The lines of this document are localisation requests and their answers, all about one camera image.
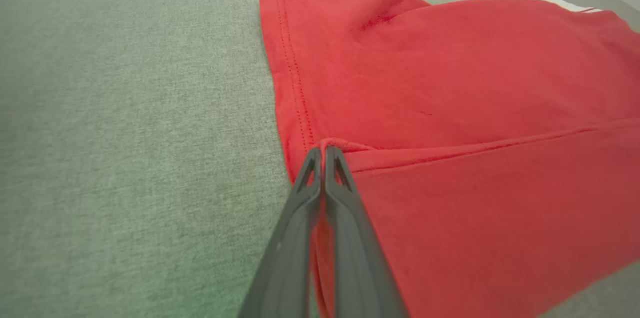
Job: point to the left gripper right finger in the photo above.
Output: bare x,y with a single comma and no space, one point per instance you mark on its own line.
360,268

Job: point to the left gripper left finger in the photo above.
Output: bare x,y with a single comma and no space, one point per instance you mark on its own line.
290,258

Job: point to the red Bulls jersey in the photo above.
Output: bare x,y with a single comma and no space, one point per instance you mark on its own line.
450,108

